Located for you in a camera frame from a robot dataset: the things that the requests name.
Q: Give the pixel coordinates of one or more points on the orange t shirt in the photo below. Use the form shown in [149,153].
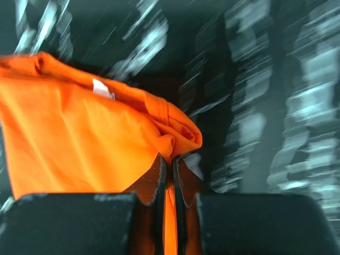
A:
[70,131]

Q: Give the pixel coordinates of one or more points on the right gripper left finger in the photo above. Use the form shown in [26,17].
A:
[130,222]

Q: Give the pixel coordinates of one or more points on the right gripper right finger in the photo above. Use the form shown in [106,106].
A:
[246,223]

